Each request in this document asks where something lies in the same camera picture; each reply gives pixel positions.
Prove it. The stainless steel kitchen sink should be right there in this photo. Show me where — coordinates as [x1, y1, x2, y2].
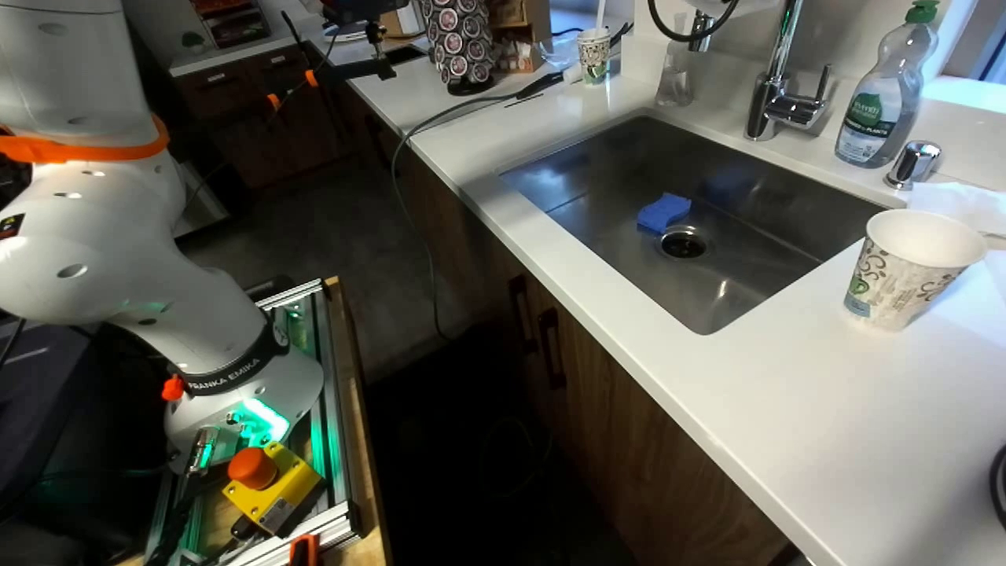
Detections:
[497, 114, 891, 338]

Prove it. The chrome kitchen faucet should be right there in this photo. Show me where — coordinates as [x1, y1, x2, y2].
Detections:
[741, 0, 844, 142]

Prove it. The blue sponge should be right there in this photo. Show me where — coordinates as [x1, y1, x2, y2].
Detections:
[634, 187, 697, 240]

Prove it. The round metal sink drain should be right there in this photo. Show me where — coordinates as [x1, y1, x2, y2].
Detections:
[655, 222, 712, 263]

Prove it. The brown wooden counter cabinet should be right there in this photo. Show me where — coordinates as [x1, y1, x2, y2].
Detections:
[376, 123, 790, 566]

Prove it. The coffee pod carousel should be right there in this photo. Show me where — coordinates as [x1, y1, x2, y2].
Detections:
[416, 0, 509, 96]

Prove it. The dark wooden dresser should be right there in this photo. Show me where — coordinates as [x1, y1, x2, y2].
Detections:
[168, 33, 364, 198]

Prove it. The yellow emergency stop box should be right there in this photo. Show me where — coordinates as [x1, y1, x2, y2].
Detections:
[220, 442, 325, 537]

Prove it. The patterned paper cup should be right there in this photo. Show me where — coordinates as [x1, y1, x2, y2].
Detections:
[841, 205, 989, 335]

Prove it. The clear dish soap bottle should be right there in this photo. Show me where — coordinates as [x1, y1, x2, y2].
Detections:
[833, 0, 942, 168]

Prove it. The black cabinet door handle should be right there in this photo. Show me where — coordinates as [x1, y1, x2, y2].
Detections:
[508, 274, 539, 356]
[539, 304, 569, 394]

